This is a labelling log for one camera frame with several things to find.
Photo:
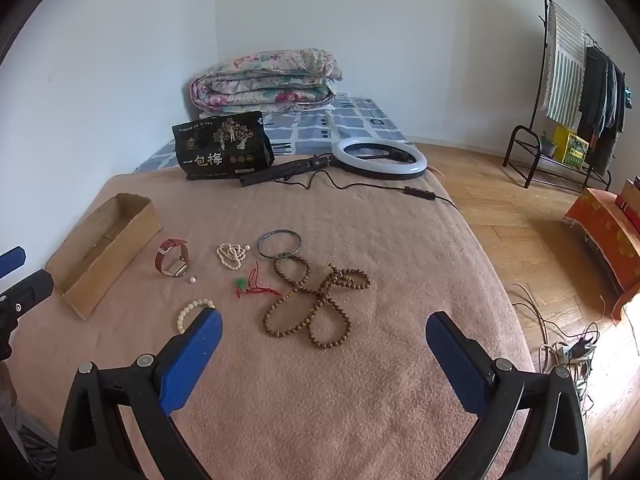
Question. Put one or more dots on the dark hanging clothes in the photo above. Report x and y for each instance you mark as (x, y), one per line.
(600, 105)

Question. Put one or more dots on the cardboard box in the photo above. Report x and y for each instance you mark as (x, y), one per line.
(117, 230)

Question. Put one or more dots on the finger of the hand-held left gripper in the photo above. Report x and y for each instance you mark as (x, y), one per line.
(30, 287)
(11, 261)

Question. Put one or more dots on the dark metal bangle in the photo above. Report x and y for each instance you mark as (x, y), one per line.
(261, 250)

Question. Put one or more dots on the black folded tripod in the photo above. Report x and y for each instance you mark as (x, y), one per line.
(280, 170)

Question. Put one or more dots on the folded floral quilt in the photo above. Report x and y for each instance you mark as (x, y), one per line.
(265, 80)

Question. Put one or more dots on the red box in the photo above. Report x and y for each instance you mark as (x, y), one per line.
(629, 200)

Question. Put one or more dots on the blue checked bed sheet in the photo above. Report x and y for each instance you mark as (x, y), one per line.
(310, 125)

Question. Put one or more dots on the white power strip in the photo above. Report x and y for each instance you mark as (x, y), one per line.
(570, 365)

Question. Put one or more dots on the black metal clothes rack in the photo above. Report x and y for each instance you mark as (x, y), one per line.
(520, 147)

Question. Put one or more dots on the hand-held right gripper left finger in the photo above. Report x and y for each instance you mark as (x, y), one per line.
(192, 355)

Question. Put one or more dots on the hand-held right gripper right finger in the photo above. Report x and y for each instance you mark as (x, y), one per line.
(455, 360)

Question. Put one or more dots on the black plug adapter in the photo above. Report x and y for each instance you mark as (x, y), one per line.
(584, 347)

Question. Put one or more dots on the black printed bag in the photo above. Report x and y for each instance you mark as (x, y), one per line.
(220, 152)

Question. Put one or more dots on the yellow box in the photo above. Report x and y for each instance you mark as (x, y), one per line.
(572, 147)

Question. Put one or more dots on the striped towel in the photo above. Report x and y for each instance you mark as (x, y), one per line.
(565, 75)

